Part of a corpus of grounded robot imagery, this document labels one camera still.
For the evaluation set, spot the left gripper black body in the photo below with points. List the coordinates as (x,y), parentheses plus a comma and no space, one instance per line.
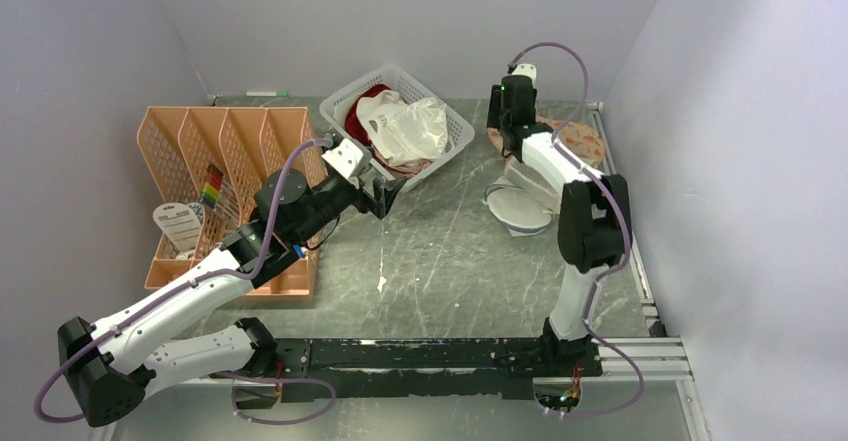
(333,199)

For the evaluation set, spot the white green marker pen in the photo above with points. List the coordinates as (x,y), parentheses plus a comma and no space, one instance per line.
(269,94)

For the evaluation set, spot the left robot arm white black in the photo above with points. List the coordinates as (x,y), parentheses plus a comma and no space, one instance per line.
(112,365)

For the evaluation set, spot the floral mesh laundry bag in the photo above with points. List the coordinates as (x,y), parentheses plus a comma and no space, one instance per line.
(581,140)

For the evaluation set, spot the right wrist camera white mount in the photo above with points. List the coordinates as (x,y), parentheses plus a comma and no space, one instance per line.
(527,70)

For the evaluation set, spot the cylindrical white mesh laundry bag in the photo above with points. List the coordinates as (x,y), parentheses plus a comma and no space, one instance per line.
(534,184)

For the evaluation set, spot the rainbow colour swatch card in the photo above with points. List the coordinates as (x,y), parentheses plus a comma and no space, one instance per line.
(210,192)

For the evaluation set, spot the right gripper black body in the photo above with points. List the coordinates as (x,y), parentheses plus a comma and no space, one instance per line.
(504,123)

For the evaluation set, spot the white paper tag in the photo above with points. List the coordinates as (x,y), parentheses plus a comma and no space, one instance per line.
(180,223)

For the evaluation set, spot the pink beige bra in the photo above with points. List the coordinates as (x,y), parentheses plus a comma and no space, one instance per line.
(408,170)

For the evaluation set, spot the red velvet garment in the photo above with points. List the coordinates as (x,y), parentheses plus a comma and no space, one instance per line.
(352,123)

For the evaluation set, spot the left wrist camera silver box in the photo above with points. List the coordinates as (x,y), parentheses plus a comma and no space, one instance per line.
(348,160)

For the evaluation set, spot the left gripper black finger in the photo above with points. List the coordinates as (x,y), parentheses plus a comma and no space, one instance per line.
(372,175)
(385,193)

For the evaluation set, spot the blue bottle cap item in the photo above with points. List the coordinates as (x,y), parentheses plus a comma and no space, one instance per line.
(299,251)

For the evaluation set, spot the white satin garment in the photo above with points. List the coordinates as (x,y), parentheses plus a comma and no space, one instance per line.
(404,133)

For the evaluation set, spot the orange plastic file organizer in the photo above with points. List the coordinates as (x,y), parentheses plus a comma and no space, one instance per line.
(247,144)

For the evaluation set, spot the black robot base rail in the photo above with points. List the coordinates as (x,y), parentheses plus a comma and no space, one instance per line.
(324,368)

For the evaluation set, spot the white plastic laundry basket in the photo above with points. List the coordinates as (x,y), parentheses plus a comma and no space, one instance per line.
(335,107)

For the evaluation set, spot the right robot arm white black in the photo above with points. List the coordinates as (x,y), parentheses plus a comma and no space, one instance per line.
(592,235)

